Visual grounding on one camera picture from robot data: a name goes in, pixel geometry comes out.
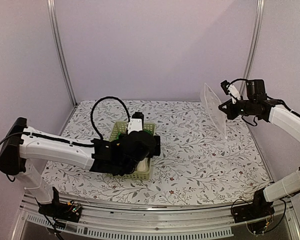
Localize pale green plastic basket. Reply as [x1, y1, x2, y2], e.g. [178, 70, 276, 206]
[109, 121, 156, 181]

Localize aluminium frame post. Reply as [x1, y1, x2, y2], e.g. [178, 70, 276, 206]
[46, 0, 78, 107]
[241, 0, 265, 81]

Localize floral patterned table mat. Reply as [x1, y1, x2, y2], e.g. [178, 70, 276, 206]
[42, 100, 272, 206]

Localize left aluminium frame post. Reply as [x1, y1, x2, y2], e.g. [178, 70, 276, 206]
[46, 0, 78, 107]

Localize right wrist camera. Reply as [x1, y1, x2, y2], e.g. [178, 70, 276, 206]
[220, 80, 241, 104]

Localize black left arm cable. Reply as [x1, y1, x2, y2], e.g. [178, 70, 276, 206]
[90, 96, 131, 143]

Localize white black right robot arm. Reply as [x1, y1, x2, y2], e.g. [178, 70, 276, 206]
[218, 78, 300, 218]

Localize clear zip top bag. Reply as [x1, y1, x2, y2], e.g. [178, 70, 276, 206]
[199, 83, 228, 140]

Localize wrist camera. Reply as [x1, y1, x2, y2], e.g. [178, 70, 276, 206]
[127, 112, 144, 134]
[220, 80, 241, 104]

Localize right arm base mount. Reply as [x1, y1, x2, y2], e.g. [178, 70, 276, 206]
[230, 189, 275, 223]

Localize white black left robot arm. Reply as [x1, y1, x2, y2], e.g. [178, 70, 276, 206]
[0, 117, 161, 217]

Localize right aluminium frame post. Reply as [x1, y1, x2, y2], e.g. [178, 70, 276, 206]
[241, 0, 265, 81]

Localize aluminium front rail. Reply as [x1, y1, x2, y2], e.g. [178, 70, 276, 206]
[11, 193, 300, 240]

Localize white green bok choy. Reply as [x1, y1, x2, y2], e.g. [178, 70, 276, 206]
[136, 157, 150, 172]

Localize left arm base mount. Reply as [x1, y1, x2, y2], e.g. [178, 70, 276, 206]
[38, 187, 83, 223]

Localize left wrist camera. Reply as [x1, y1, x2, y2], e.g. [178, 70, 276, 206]
[127, 112, 144, 134]

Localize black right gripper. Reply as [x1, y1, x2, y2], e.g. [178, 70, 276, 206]
[218, 98, 257, 120]

